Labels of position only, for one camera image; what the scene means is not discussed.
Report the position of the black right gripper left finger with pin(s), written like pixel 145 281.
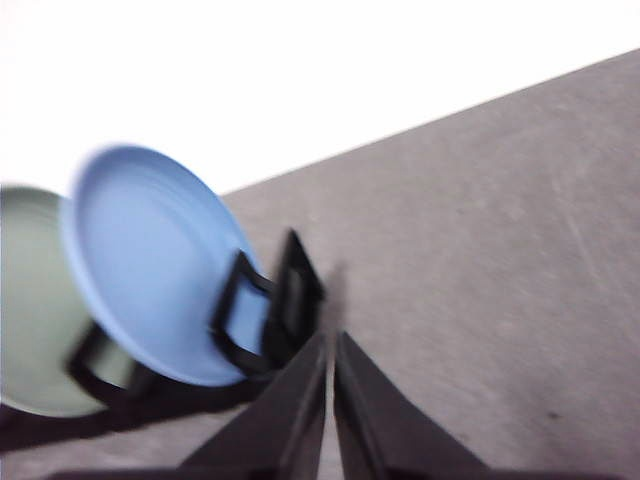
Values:
pixel 285 420

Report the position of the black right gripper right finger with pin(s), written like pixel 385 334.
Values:
pixel 380 430

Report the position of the blue round plate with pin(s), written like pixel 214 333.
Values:
pixel 150 260

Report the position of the green round plate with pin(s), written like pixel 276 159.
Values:
pixel 35 300

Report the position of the black plate rack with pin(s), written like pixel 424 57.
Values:
pixel 295 300

